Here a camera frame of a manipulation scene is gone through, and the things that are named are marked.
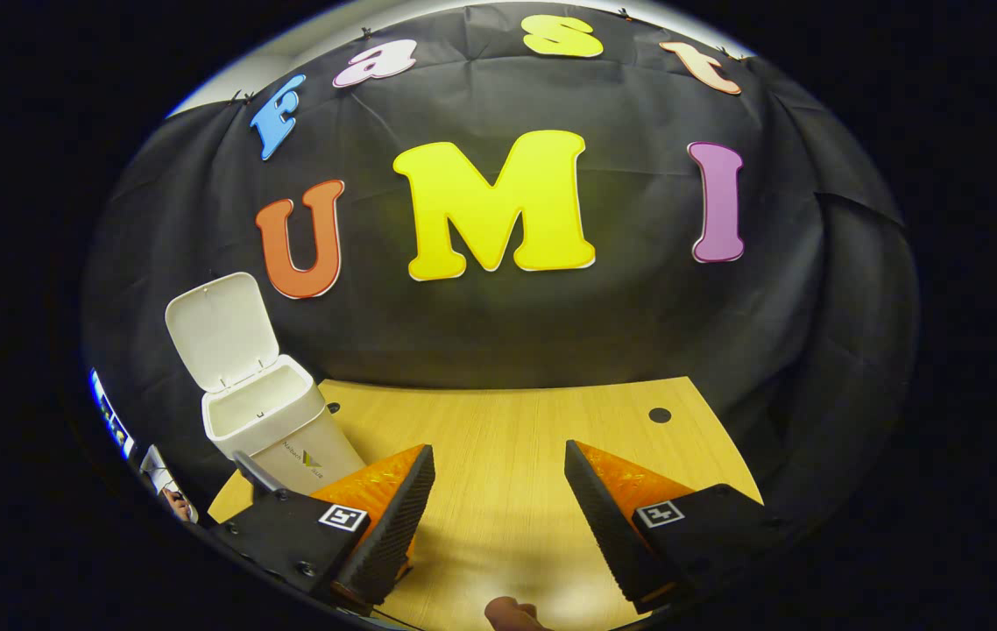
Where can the white desktop garbage bin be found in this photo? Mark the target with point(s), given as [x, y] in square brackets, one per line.
[227, 333]

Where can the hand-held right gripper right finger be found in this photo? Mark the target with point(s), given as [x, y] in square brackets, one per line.
[608, 526]

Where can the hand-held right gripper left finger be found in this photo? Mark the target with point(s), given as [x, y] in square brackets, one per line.
[389, 526]

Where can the wooden desktop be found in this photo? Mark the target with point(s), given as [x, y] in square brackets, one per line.
[507, 456]

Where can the computer monitor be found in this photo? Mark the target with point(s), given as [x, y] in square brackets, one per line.
[111, 416]

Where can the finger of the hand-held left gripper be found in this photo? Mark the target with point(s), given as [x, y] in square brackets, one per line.
[258, 474]

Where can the white side table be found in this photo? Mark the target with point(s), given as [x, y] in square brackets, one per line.
[157, 469]

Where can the black backdrop cloth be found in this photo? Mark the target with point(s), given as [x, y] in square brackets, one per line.
[551, 315]

